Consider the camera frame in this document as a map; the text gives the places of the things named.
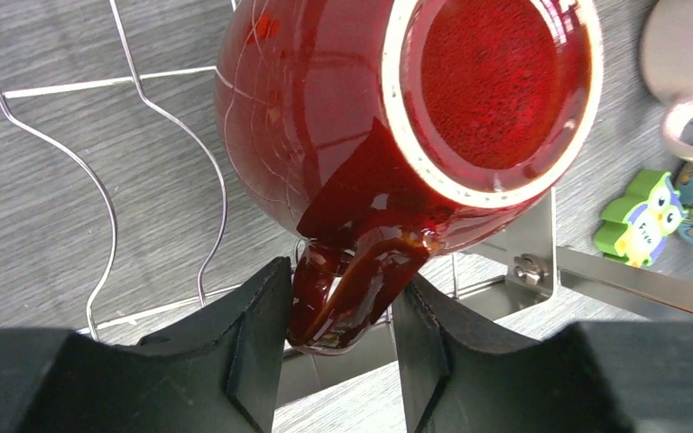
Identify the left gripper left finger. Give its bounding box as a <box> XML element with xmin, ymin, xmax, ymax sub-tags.
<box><xmin>0</xmin><ymin>257</ymin><xmax>291</xmax><ymax>432</ymax></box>

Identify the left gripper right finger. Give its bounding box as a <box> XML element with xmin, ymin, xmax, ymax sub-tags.
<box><xmin>393</xmin><ymin>276</ymin><xmax>693</xmax><ymax>432</ymax></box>

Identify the pale pink marbled mug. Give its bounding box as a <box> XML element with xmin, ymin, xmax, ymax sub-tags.
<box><xmin>639</xmin><ymin>0</ymin><xmax>693</xmax><ymax>163</ymax></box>

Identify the green owl toy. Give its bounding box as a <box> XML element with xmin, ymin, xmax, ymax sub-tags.
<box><xmin>593</xmin><ymin>169</ymin><xmax>687</xmax><ymax>268</ymax></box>

